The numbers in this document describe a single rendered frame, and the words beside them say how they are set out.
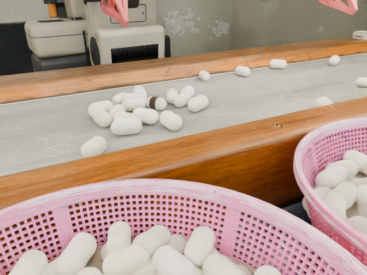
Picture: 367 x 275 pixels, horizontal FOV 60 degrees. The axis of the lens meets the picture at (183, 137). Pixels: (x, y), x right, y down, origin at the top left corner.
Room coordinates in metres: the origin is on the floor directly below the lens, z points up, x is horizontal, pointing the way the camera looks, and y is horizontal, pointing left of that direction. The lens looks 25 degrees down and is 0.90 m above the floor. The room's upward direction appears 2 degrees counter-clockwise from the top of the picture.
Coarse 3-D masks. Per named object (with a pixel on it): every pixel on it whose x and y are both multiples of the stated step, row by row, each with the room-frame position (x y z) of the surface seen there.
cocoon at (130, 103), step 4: (124, 100) 0.45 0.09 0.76; (128, 100) 0.45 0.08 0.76; (132, 100) 0.45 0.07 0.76; (136, 100) 0.45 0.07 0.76; (140, 100) 0.45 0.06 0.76; (144, 100) 0.45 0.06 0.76; (124, 104) 0.44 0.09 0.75; (128, 104) 0.44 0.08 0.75; (132, 104) 0.44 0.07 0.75; (136, 104) 0.45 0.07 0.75; (140, 104) 0.45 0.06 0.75; (144, 104) 0.45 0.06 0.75; (128, 108) 0.44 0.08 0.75; (132, 108) 0.44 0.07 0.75
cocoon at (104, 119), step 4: (96, 112) 0.40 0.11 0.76; (100, 112) 0.39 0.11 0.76; (104, 112) 0.39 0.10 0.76; (92, 116) 0.40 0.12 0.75; (96, 116) 0.39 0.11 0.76; (100, 116) 0.38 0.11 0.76; (104, 116) 0.38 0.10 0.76; (108, 116) 0.39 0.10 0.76; (96, 120) 0.39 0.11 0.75; (100, 120) 0.38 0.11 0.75; (104, 120) 0.38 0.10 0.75; (108, 120) 0.38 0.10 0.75; (100, 124) 0.38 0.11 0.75; (104, 124) 0.38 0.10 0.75; (108, 124) 0.39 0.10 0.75
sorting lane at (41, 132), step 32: (288, 64) 0.75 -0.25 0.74; (320, 64) 0.74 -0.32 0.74; (352, 64) 0.73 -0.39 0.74; (64, 96) 0.54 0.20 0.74; (96, 96) 0.53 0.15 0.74; (160, 96) 0.52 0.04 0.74; (224, 96) 0.51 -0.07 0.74; (256, 96) 0.51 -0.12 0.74; (288, 96) 0.50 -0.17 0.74; (320, 96) 0.50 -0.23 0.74; (352, 96) 0.50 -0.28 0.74; (0, 128) 0.40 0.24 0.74; (32, 128) 0.39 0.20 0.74; (64, 128) 0.39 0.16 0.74; (96, 128) 0.39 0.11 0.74; (160, 128) 0.38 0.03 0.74; (192, 128) 0.38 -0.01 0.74; (0, 160) 0.30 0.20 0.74; (32, 160) 0.30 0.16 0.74; (64, 160) 0.30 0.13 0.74
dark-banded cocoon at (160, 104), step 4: (148, 100) 0.45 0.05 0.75; (156, 100) 0.45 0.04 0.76; (160, 100) 0.45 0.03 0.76; (164, 100) 0.45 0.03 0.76; (148, 104) 0.45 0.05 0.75; (156, 104) 0.44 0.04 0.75; (160, 104) 0.44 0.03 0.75; (164, 104) 0.44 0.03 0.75; (156, 108) 0.44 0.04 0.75; (160, 108) 0.44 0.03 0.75; (164, 108) 0.45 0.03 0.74
